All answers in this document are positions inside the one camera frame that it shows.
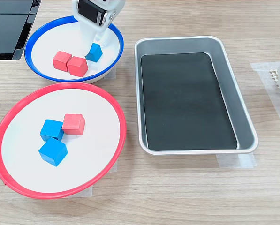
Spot red-rimmed white plate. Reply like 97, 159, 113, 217
0, 82, 127, 200

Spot pale perforated plate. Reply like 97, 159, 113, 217
268, 69, 280, 110

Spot translucent tape sheet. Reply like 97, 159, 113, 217
250, 61, 280, 138

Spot blue cube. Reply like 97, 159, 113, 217
39, 119, 65, 142
38, 137, 68, 167
85, 43, 103, 63

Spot black mat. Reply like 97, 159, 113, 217
140, 52, 238, 151

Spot steel tray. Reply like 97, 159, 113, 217
134, 35, 259, 156

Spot red cube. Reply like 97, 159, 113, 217
52, 50, 72, 72
61, 113, 86, 136
67, 56, 89, 77

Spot blue-rimmed white plate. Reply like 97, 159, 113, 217
24, 15, 125, 84

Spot black flat electronic device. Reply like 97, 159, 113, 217
0, 0, 42, 61

